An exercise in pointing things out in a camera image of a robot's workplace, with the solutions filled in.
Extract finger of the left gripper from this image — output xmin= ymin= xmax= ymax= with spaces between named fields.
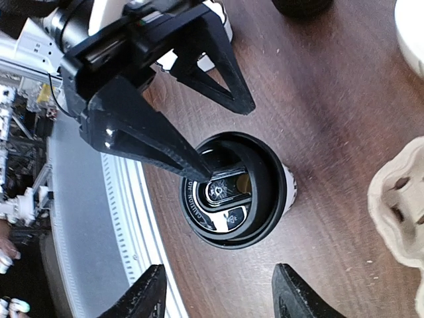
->
xmin=170 ymin=19 xmax=256 ymax=115

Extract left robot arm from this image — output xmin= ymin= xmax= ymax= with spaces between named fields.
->
xmin=1 ymin=1 xmax=255 ymax=182

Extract stack of black lids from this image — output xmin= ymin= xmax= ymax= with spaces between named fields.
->
xmin=272 ymin=0 xmax=333 ymax=19

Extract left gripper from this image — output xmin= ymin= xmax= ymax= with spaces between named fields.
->
xmin=61 ymin=6 xmax=219 ymax=182

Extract white round bowl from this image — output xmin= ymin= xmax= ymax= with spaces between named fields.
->
xmin=394 ymin=0 xmax=423 ymax=79

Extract single white paper cup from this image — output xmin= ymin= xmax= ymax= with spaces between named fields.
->
xmin=282 ymin=164 xmax=297 ymax=215

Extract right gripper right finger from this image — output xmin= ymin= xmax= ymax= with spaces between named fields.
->
xmin=272 ymin=263 xmax=344 ymax=318

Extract cardboard cup carrier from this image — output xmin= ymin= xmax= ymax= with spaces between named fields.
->
xmin=367 ymin=136 xmax=424 ymax=269

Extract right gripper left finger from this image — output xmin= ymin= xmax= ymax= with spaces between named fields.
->
xmin=99 ymin=264 xmax=167 ymax=318

